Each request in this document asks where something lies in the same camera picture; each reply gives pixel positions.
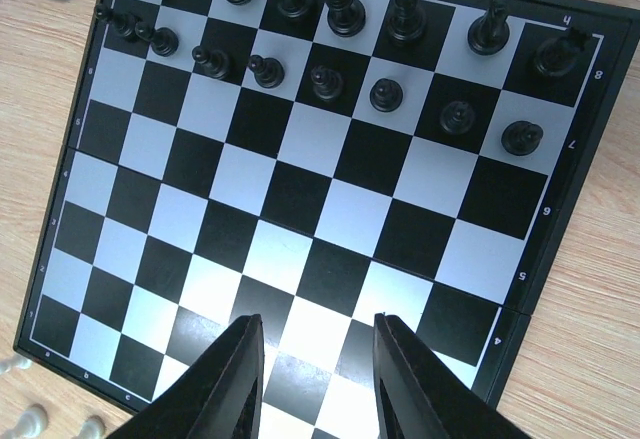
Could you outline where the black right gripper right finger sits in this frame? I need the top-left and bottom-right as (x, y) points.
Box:
(373, 313), (520, 439)

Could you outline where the black pawn second row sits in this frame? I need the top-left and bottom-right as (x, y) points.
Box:
(248, 55), (285, 89)

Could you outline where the black king back row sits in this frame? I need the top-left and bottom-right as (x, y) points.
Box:
(324, 0), (366, 37)

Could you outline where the black and silver chessboard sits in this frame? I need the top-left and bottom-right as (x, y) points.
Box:
(14, 0), (639, 438)

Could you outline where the black rook left corner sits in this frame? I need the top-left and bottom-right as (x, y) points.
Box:
(532, 27), (592, 78)

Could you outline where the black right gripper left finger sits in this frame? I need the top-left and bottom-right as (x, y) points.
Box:
(109, 314), (264, 439)

